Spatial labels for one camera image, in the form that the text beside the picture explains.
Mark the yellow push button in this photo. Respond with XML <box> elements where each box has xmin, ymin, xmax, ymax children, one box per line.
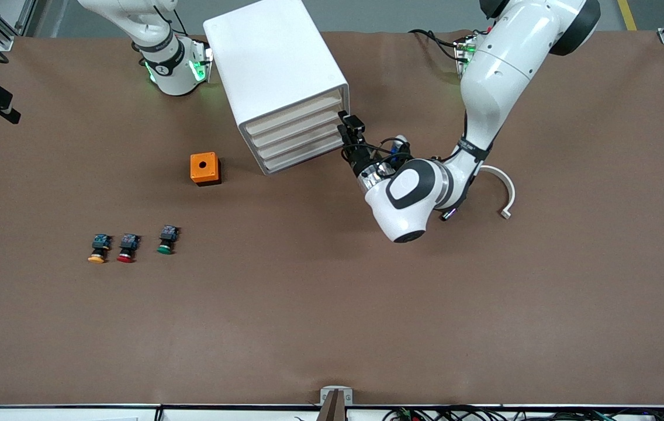
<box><xmin>88</xmin><ymin>234</ymin><xmax>112</xmax><ymax>264</ymax></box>

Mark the red push button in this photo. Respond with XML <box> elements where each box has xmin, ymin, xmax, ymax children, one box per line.
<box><xmin>117</xmin><ymin>233</ymin><xmax>141</xmax><ymax>264</ymax></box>

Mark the tangled black cable bundle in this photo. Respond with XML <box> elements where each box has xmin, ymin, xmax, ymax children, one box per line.
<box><xmin>382</xmin><ymin>405</ymin><xmax>664</xmax><ymax>421</ymax></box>

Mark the white curved plastic bracket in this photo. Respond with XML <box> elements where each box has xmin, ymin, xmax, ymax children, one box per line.
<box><xmin>480</xmin><ymin>165</ymin><xmax>516</xmax><ymax>220</ymax></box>

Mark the black base cable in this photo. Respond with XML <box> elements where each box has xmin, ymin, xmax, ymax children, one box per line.
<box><xmin>154</xmin><ymin>0</ymin><xmax>189</xmax><ymax>37</ymax></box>
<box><xmin>408</xmin><ymin>28</ymin><xmax>464</xmax><ymax>62</ymax></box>

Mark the white drawer cabinet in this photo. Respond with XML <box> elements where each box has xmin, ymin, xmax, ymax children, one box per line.
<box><xmin>203</xmin><ymin>0</ymin><xmax>352</xmax><ymax>176</ymax></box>

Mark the grey metal mount bracket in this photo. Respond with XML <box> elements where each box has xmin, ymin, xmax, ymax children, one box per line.
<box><xmin>320</xmin><ymin>386</ymin><xmax>353</xmax><ymax>407</ymax></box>

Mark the orange button enclosure box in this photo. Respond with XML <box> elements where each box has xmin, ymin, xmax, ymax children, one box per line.
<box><xmin>190</xmin><ymin>152</ymin><xmax>222</xmax><ymax>187</ymax></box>

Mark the white plastic drawer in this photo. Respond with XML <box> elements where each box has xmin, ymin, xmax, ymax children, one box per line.
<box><xmin>260</xmin><ymin>130</ymin><xmax>348</xmax><ymax>173</ymax></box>
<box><xmin>245</xmin><ymin>94</ymin><xmax>344</xmax><ymax>137</ymax></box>
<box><xmin>255</xmin><ymin>119</ymin><xmax>347</xmax><ymax>160</ymax></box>
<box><xmin>250</xmin><ymin>106</ymin><xmax>345</xmax><ymax>149</ymax></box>

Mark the brown table cover sheet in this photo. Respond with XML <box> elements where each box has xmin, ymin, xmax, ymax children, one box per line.
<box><xmin>0</xmin><ymin>29</ymin><xmax>664</xmax><ymax>407</ymax></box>

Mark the green push button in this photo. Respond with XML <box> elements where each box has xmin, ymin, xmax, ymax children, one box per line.
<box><xmin>157</xmin><ymin>225</ymin><xmax>180</xmax><ymax>255</ymax></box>

